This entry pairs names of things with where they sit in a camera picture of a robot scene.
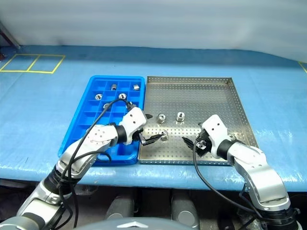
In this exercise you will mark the grey metal frame bar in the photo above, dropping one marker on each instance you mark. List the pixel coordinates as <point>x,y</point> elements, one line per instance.
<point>9,36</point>

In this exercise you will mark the grey robot chest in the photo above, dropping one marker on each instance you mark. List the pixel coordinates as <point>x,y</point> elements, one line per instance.
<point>129,225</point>

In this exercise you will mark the dark grey rounded cylinder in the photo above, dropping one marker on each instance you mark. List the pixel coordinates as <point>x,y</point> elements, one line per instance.
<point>120,208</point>
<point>185,210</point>

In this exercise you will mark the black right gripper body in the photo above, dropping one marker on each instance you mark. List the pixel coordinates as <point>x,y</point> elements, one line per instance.
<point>204,143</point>

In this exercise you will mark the perforated stainless steel tray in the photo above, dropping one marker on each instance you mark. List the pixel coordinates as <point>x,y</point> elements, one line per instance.
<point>192,100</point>

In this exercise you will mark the blue compartment tray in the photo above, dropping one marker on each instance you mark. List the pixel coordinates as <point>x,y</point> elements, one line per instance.
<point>84,115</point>

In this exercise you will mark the blue plastic table cover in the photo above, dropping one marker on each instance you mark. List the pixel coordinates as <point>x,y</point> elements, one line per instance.
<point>36,119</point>

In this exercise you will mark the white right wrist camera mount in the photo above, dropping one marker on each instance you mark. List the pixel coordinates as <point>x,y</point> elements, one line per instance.
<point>213,127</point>

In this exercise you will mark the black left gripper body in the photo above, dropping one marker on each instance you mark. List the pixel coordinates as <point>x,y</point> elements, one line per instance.
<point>140,135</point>

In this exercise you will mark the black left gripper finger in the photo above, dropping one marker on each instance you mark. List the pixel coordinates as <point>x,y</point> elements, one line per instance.
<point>153,139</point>
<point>148,117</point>

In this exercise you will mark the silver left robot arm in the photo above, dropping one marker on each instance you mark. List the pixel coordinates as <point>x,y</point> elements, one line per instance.
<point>100,137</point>

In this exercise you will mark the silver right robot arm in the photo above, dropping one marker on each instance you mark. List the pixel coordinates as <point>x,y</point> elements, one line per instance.
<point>259,167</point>

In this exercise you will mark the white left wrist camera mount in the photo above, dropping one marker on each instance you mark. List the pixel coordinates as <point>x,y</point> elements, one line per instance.
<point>132,119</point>

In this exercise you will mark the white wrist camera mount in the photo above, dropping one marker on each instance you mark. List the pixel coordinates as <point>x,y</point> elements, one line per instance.
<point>213,127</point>
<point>132,119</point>

